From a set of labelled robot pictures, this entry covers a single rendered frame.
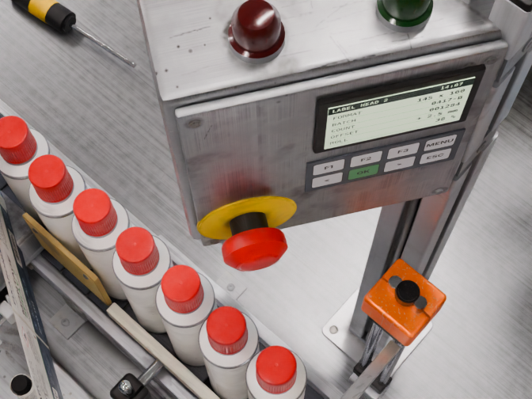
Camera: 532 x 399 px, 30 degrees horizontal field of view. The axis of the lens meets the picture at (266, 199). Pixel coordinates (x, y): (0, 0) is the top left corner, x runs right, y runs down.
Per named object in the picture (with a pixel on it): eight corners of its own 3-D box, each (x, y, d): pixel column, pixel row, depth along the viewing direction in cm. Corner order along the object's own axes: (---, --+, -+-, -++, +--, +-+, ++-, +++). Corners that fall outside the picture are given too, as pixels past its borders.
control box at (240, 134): (163, 112, 65) (121, -67, 48) (412, 60, 67) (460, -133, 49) (194, 255, 62) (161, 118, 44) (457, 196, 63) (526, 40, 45)
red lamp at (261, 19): (222, 20, 46) (220, -7, 44) (277, 9, 46) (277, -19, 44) (235, 69, 45) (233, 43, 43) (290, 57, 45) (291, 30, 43)
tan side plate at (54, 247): (40, 247, 103) (20, 216, 95) (45, 242, 103) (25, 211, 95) (108, 309, 101) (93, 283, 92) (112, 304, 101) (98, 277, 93)
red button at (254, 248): (213, 213, 56) (225, 262, 55) (279, 199, 57) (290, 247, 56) (217, 236, 60) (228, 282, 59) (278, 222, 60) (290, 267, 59)
